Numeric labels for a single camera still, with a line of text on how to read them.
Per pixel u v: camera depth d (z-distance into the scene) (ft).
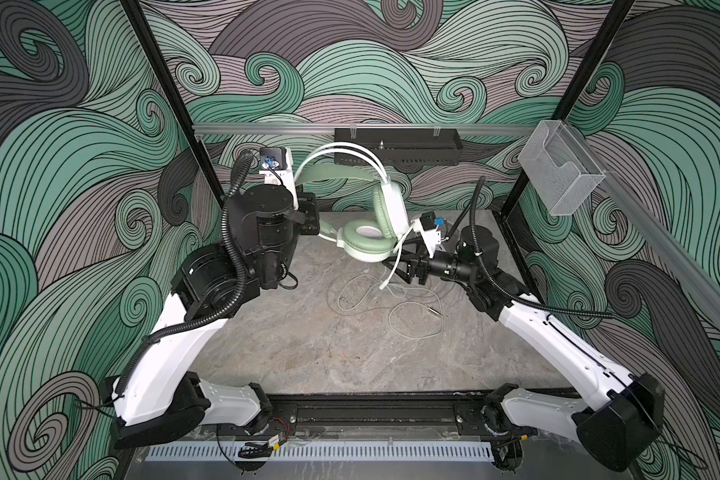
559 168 2.62
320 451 2.29
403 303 3.11
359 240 1.68
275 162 1.27
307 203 1.41
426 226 1.94
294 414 2.42
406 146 3.12
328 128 3.08
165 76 2.67
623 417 1.20
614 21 2.37
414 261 1.91
